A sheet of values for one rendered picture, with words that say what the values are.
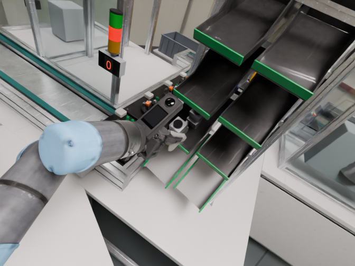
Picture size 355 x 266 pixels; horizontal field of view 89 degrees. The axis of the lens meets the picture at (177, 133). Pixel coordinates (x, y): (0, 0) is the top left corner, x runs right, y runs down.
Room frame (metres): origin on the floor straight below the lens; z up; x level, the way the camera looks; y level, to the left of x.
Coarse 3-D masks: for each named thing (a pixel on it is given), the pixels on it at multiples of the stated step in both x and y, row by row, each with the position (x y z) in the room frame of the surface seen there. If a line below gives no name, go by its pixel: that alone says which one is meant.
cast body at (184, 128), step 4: (176, 120) 0.45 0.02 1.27; (180, 120) 0.45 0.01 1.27; (172, 124) 0.44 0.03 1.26; (176, 124) 0.44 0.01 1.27; (180, 124) 0.44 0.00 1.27; (184, 124) 0.45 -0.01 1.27; (172, 128) 0.43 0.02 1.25; (176, 128) 0.43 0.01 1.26; (180, 128) 0.44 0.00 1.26; (184, 128) 0.45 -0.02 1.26; (188, 128) 0.48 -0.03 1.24; (180, 132) 0.43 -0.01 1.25; (184, 132) 0.46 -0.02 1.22
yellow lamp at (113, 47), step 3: (108, 39) 0.70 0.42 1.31; (108, 42) 0.70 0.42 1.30; (111, 42) 0.70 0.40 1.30; (114, 42) 0.70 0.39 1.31; (117, 42) 0.71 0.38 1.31; (108, 45) 0.70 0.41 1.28; (111, 45) 0.70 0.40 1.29; (114, 45) 0.70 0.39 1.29; (117, 45) 0.71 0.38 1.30; (108, 48) 0.70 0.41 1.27; (111, 48) 0.70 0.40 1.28; (114, 48) 0.70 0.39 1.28; (117, 48) 0.71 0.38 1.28; (111, 51) 0.70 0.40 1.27; (114, 51) 0.70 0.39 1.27; (117, 51) 0.71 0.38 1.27
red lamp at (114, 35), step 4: (112, 28) 0.70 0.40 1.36; (108, 32) 0.71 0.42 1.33; (112, 32) 0.70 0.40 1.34; (116, 32) 0.70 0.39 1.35; (120, 32) 0.72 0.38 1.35; (108, 36) 0.70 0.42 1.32; (112, 36) 0.70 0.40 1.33; (116, 36) 0.70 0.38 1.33; (120, 36) 0.73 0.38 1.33; (112, 40) 0.70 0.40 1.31; (116, 40) 0.71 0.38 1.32; (120, 40) 0.73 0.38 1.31
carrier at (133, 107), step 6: (144, 96) 0.91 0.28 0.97; (150, 96) 0.91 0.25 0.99; (138, 102) 0.83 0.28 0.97; (144, 102) 0.81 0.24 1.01; (156, 102) 0.86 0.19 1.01; (126, 108) 0.74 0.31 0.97; (132, 108) 0.76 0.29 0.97; (138, 108) 0.78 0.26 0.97; (144, 108) 0.78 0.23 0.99; (150, 108) 0.80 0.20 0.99; (132, 114) 0.72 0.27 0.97; (138, 114) 0.74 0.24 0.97
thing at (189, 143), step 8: (184, 104) 0.55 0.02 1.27; (224, 104) 0.63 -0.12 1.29; (184, 112) 0.55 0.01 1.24; (216, 112) 0.59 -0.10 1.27; (184, 120) 0.52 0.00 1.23; (208, 120) 0.55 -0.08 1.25; (216, 120) 0.50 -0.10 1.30; (168, 128) 0.47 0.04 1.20; (192, 128) 0.50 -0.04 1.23; (200, 128) 0.51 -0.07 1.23; (208, 128) 0.52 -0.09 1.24; (192, 136) 0.47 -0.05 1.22; (200, 136) 0.48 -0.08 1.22; (184, 144) 0.44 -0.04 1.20; (192, 144) 0.45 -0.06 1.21; (184, 152) 0.41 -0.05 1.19
